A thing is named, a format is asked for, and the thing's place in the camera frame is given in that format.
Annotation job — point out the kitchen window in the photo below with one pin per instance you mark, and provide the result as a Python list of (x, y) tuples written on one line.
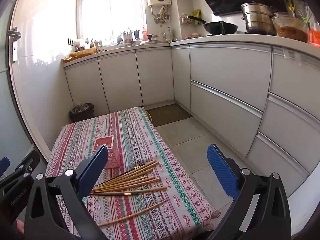
[(110, 7)]

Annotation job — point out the person's left hand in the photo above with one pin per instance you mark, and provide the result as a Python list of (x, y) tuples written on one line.
[(18, 226)]

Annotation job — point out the yellow green bag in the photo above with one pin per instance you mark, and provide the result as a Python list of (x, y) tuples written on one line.
[(196, 13)]

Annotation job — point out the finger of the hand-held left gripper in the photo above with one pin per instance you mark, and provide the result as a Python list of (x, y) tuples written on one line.
[(3, 165), (31, 161)]

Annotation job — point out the stainless steel steamer pot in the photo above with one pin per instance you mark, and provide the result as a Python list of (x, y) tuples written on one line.
[(257, 17)]

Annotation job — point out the brown floor mat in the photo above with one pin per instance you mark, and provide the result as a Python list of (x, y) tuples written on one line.
[(167, 115)]

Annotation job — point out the glass bowl with food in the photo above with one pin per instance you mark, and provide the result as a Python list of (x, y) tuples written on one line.
[(290, 31)]

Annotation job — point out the pink mesh chopstick holder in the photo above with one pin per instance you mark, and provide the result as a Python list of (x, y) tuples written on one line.
[(113, 160)]

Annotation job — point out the striped patterned tablecloth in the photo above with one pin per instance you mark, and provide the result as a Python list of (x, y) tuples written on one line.
[(140, 142)]

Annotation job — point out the bunch of wooden chopsticks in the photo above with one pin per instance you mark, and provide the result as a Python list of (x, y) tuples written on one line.
[(110, 185)]

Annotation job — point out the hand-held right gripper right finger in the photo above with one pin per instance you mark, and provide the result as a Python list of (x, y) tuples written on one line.
[(222, 172)]

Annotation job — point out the light wooden chopstick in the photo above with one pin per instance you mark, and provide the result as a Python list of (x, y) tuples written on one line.
[(132, 214)]

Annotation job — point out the metal wall rack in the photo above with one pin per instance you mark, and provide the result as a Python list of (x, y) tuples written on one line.
[(185, 20)]

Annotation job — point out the dark trash bin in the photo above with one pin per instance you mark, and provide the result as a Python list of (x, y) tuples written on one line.
[(82, 115)]

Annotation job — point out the black wok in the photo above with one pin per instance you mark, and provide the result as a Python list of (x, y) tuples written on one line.
[(221, 27)]

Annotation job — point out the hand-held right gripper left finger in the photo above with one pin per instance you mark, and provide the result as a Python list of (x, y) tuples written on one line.
[(92, 172)]

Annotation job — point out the frosted glass door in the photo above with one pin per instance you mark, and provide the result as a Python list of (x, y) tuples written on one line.
[(15, 110)]

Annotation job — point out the white kettle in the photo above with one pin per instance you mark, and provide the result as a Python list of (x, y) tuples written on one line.
[(168, 33)]

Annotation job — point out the green kitchen utensils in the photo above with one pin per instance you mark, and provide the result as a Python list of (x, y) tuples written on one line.
[(291, 6)]

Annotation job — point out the white kitchen countertop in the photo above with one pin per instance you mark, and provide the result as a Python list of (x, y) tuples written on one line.
[(225, 39)]

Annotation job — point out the black pronged hook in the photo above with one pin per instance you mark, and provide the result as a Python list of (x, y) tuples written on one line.
[(70, 42)]

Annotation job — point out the orange plastic container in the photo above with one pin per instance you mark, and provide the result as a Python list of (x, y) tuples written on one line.
[(313, 37)]

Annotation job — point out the yellowish flat basket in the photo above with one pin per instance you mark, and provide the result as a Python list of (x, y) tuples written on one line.
[(82, 52)]

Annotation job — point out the row of windowsill jars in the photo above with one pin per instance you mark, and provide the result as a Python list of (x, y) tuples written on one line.
[(127, 38)]

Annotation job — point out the red plastic bottle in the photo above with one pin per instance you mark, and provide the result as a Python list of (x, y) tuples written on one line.
[(143, 33)]

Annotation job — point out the row of white base cabinets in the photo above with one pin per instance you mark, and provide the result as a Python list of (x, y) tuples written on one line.
[(155, 75)]

